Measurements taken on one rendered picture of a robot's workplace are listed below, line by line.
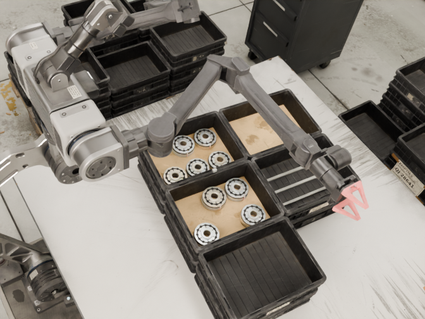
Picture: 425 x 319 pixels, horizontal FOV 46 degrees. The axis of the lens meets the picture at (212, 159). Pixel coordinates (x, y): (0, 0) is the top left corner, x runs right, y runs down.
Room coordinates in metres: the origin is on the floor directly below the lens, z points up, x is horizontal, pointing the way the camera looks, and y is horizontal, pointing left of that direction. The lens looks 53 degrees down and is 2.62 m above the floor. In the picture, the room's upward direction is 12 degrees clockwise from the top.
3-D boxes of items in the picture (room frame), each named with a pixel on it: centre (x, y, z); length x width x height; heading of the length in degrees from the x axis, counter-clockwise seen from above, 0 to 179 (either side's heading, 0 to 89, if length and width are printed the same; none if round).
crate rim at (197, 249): (1.08, -0.08, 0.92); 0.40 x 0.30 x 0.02; 127
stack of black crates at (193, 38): (2.45, 0.30, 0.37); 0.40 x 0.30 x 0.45; 133
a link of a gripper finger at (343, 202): (0.83, -0.41, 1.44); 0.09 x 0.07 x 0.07; 43
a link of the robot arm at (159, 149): (0.91, 0.17, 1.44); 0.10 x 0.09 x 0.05; 133
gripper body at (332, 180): (0.88, -0.37, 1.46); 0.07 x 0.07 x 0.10; 43
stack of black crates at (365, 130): (2.19, -0.96, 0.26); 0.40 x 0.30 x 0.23; 42
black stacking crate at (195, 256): (1.08, -0.08, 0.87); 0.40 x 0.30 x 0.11; 127
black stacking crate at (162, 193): (1.32, 0.10, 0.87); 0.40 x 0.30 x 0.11; 127
